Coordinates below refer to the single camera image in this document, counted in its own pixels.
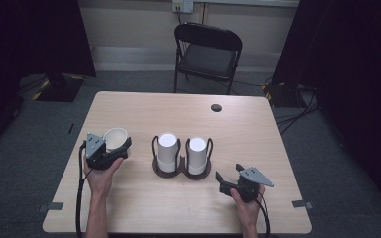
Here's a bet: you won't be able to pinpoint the single white paper cup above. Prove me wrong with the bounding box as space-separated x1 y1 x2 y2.
102 127 130 158

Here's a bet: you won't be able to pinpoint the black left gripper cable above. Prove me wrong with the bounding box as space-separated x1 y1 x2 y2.
75 142 88 238

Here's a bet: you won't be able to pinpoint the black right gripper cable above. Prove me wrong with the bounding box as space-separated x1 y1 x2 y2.
254 191 272 238

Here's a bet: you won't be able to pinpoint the dark double cup holder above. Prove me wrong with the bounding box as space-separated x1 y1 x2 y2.
150 134 214 181

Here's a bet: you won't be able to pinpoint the black floor cables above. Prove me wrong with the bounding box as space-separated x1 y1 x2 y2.
276 85 321 133

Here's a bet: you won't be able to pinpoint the black folding chair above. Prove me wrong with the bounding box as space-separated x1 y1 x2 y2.
173 21 244 96

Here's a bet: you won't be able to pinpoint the black stand base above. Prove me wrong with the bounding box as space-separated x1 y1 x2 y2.
33 73 85 103

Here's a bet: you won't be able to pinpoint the dark curtain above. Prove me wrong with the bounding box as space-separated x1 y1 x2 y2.
0 0 97 157
271 0 381 212

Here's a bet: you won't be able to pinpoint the grey tape strip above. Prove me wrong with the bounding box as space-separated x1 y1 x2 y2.
37 201 64 212
291 199 314 210

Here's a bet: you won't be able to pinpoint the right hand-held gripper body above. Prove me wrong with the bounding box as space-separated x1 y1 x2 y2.
229 166 275 203

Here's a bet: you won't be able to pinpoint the white wall outlet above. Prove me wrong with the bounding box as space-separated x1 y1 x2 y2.
172 0 195 14

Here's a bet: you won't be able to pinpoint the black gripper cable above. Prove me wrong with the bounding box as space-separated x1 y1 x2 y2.
254 191 272 238
75 142 88 238

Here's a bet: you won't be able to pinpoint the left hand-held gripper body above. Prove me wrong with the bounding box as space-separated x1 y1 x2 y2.
84 132 129 171

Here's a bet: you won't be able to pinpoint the black floor box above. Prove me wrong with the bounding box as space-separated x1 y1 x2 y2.
263 82 299 108

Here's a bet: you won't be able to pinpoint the person's left hand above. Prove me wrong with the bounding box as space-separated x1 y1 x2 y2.
82 155 125 199

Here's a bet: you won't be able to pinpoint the person's right hand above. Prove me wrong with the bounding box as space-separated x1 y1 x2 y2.
229 183 266 226

